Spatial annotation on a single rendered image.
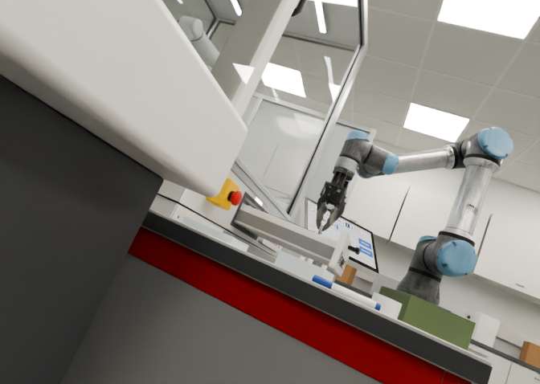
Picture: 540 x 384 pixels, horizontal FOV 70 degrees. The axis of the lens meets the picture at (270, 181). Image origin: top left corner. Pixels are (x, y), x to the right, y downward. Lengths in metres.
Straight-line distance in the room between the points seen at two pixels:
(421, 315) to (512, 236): 3.54
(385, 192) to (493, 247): 1.26
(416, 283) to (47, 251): 1.27
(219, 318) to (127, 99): 0.35
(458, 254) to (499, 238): 3.47
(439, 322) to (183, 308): 1.03
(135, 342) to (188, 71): 0.40
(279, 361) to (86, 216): 0.30
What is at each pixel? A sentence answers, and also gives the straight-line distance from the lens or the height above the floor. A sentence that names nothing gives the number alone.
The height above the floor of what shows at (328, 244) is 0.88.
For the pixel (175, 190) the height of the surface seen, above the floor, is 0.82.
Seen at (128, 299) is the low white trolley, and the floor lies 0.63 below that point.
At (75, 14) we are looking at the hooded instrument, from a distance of 0.27.
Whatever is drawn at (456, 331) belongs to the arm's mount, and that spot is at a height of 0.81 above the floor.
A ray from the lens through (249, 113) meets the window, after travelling 1.09.
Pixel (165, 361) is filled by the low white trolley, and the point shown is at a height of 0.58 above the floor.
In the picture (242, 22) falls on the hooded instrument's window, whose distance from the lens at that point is 0.45.
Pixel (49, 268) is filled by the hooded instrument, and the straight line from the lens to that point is 0.43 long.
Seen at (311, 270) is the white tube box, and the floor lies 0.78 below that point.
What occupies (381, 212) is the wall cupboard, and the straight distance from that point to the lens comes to 4.64.
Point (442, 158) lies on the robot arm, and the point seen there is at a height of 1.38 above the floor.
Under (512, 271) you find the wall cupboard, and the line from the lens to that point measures 4.84.
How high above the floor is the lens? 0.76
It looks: 11 degrees up
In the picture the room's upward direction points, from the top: 24 degrees clockwise
